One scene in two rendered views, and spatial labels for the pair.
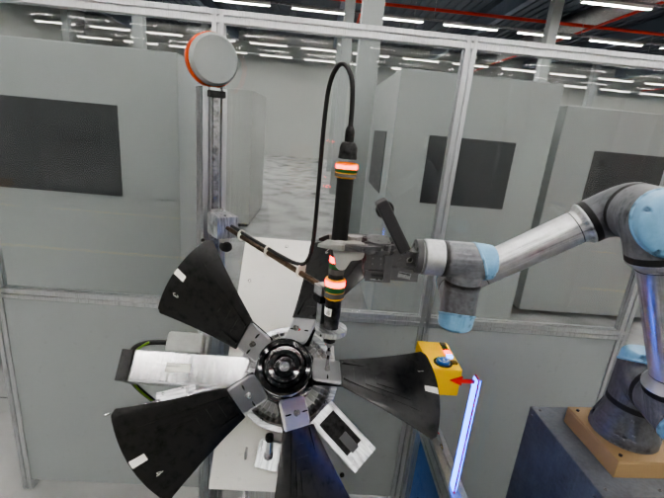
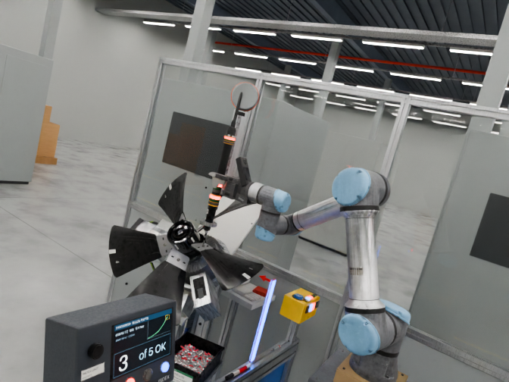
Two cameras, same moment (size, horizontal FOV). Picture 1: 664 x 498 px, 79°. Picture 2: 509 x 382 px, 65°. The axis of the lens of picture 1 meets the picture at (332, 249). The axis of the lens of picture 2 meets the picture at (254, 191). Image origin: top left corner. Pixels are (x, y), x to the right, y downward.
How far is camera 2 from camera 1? 113 cm
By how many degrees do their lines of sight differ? 35
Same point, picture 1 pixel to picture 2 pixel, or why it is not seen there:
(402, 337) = (326, 310)
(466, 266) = (265, 198)
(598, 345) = not seen: outside the picture
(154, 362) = (147, 227)
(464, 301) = (262, 219)
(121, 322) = not seen: hidden behind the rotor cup
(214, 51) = (245, 92)
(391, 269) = (236, 193)
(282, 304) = (223, 229)
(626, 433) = (360, 360)
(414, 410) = (225, 276)
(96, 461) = not seen: hidden behind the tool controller
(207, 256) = (182, 179)
